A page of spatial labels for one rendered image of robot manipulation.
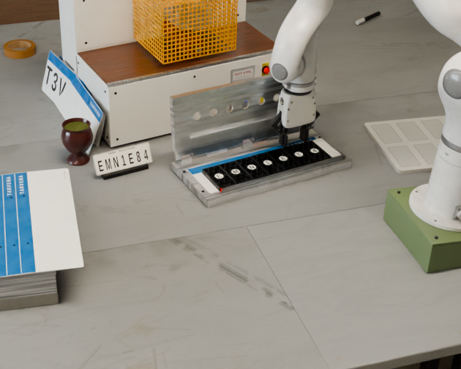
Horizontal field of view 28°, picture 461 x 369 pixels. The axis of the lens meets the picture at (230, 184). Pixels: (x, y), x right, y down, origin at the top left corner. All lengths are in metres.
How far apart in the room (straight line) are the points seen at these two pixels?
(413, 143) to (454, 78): 0.68
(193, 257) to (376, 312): 0.44
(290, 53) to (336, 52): 0.88
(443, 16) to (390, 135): 0.68
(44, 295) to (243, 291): 0.43
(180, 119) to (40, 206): 0.45
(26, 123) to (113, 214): 0.53
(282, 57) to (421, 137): 0.57
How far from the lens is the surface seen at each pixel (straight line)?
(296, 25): 2.29
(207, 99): 2.40
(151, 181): 2.40
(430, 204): 2.20
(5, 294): 1.99
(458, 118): 2.06
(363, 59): 3.13
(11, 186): 2.24
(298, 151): 2.49
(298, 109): 2.45
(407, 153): 2.58
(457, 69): 1.98
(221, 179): 2.35
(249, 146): 2.51
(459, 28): 2.09
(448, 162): 2.13
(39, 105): 2.78
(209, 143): 2.44
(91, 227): 2.24
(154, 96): 2.52
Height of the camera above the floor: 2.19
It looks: 33 degrees down
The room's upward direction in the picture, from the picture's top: 2 degrees clockwise
